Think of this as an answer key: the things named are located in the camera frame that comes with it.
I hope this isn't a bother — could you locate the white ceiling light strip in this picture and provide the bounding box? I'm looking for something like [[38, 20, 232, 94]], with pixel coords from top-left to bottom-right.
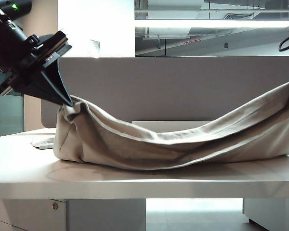
[[134, 19, 289, 28]]

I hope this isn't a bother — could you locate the grey partition bracket plate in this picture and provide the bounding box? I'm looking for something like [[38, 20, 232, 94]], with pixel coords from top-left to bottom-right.
[[131, 120, 212, 133]]

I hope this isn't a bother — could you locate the beige T-shirt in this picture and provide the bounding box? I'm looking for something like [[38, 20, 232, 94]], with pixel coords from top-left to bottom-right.
[[30, 79, 289, 171]]

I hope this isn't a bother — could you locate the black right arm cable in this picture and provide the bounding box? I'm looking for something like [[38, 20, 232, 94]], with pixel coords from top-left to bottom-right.
[[278, 19, 289, 52]]

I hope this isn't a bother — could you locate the ceiling air vent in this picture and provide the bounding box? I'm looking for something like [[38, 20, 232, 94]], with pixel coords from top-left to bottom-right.
[[223, 13, 253, 20]]

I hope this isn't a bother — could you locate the white cabinet with caster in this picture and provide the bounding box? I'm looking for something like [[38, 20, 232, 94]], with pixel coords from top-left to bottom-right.
[[242, 198, 289, 231]]

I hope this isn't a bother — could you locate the dark glass door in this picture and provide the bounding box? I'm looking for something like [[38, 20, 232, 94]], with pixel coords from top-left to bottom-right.
[[0, 64, 25, 138]]

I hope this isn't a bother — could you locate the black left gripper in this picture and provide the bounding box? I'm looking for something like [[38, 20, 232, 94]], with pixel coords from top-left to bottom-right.
[[0, 30, 75, 107]]

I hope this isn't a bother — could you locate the white wall notice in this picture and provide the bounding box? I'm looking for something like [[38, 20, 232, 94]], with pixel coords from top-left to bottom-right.
[[89, 39, 101, 58]]

